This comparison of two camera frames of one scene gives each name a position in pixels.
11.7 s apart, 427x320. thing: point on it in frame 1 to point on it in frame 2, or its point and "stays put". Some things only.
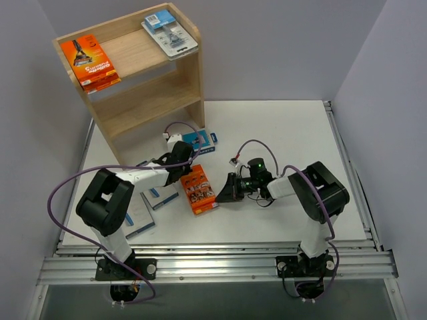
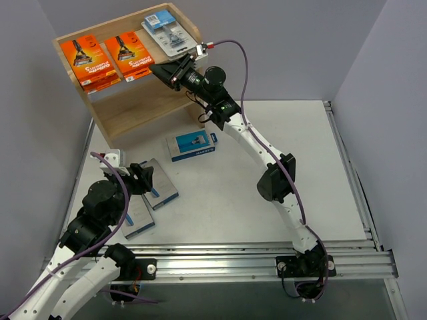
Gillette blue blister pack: x=168 y=36 stays put
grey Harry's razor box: x=158 y=196 stays put
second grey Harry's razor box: x=138 y=217 stays put
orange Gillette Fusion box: x=90 y=64 stays put
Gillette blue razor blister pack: x=175 y=42 stays put
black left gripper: x=163 y=159 to x=138 y=178
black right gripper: x=235 y=187 to x=181 y=72
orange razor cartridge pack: x=199 y=190 to x=131 y=56
